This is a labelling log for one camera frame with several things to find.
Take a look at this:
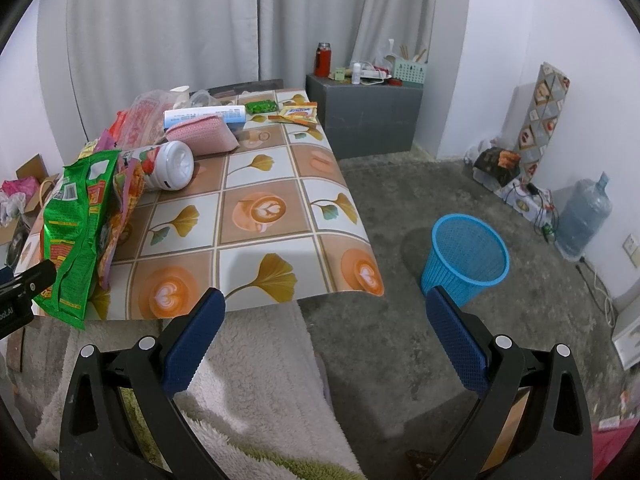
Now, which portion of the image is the red thermos bottle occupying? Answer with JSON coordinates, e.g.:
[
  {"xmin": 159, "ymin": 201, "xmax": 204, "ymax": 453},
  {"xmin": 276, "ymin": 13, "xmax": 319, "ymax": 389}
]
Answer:
[{"xmin": 314, "ymin": 42, "xmax": 332, "ymax": 78}]

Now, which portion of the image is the pink sponge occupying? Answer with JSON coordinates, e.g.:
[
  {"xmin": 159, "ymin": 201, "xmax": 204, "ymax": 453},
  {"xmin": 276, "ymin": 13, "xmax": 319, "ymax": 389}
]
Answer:
[{"xmin": 165, "ymin": 115, "xmax": 239, "ymax": 157}]

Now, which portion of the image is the green storage basket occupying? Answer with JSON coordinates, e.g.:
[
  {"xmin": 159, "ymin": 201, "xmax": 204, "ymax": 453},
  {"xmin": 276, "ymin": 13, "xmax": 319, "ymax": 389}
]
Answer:
[{"xmin": 393, "ymin": 58, "xmax": 427, "ymax": 84}]

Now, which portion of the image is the wall power socket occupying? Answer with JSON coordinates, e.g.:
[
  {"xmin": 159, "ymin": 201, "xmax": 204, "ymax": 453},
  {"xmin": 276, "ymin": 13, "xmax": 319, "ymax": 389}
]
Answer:
[{"xmin": 623, "ymin": 234, "xmax": 640, "ymax": 268}]

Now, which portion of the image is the blue white medicine box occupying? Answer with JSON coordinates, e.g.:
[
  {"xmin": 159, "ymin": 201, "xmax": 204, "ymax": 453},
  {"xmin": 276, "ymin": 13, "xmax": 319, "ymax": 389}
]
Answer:
[{"xmin": 164, "ymin": 105, "xmax": 247, "ymax": 131}]

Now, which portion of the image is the dark snack bag on floor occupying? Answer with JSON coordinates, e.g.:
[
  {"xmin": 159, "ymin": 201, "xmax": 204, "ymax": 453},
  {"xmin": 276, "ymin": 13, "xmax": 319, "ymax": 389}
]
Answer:
[{"xmin": 473, "ymin": 146, "xmax": 521, "ymax": 188}]

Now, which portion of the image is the white fluffy blanket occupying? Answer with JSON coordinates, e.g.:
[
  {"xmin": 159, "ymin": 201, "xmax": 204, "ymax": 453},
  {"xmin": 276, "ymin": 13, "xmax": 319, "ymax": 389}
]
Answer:
[{"xmin": 34, "ymin": 302, "xmax": 362, "ymax": 479}]

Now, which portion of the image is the orange yellow snack packet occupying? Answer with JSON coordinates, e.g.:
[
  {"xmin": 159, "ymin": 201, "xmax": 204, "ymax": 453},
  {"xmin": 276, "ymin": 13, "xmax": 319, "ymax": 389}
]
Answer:
[{"xmin": 268, "ymin": 102, "xmax": 319, "ymax": 128}]

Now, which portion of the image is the patterned tablecloth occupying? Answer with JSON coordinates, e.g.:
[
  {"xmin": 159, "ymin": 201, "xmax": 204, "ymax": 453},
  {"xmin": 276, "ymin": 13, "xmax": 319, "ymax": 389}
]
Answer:
[{"xmin": 14, "ymin": 88, "xmax": 385, "ymax": 322}]

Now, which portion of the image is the grey cabinet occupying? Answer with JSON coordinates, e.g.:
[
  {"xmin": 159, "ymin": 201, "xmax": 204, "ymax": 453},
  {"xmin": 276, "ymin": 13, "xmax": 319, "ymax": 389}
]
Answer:
[{"xmin": 306, "ymin": 74, "xmax": 423, "ymax": 159}]

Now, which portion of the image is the blue water jug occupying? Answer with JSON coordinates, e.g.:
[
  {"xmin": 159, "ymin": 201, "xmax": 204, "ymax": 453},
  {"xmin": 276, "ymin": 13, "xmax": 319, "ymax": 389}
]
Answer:
[{"xmin": 555, "ymin": 172, "xmax": 613, "ymax": 261}]

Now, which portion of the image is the cardboard box with clutter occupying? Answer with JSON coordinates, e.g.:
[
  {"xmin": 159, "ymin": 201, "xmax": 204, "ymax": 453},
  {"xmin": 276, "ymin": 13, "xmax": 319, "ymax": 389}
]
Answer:
[{"xmin": 1, "ymin": 154, "xmax": 49, "ymax": 245}]

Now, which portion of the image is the grey curtain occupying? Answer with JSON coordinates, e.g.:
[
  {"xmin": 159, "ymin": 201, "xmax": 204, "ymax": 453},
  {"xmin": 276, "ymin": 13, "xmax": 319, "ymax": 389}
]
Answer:
[{"xmin": 37, "ymin": 0, "xmax": 434, "ymax": 162}]

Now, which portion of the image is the small white bottle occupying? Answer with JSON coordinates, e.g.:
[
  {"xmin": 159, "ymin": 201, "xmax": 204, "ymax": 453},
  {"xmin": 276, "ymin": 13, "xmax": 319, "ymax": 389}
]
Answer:
[{"xmin": 352, "ymin": 62, "xmax": 361, "ymax": 84}]

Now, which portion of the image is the clear red printed plastic bag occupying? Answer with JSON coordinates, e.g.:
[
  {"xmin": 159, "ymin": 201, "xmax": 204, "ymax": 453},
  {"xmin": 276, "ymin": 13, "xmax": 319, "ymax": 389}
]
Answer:
[{"xmin": 110, "ymin": 90, "xmax": 179, "ymax": 150}]

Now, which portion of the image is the blue plastic trash basket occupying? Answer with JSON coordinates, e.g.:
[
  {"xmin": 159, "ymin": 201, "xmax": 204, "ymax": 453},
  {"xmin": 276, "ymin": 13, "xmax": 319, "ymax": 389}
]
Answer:
[{"xmin": 420, "ymin": 214, "xmax": 510, "ymax": 307}]

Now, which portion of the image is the small green packet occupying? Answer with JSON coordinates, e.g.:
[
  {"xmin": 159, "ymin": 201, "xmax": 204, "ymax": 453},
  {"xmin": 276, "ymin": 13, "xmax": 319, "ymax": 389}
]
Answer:
[{"xmin": 244, "ymin": 100, "xmax": 279, "ymax": 115}]

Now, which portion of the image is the patterned rolled mat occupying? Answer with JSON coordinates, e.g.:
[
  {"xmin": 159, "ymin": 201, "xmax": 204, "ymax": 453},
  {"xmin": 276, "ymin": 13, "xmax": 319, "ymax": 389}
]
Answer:
[{"xmin": 516, "ymin": 62, "xmax": 570, "ymax": 184}]

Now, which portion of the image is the green snack bag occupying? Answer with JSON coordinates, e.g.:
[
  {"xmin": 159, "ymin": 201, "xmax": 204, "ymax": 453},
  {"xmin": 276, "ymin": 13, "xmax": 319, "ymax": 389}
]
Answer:
[{"xmin": 36, "ymin": 150, "xmax": 119, "ymax": 330}]

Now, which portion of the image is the white yogurt drink bottle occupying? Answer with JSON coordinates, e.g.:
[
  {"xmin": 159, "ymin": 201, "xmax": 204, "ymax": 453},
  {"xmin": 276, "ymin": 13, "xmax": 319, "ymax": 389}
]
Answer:
[{"xmin": 120, "ymin": 141, "xmax": 194, "ymax": 192}]

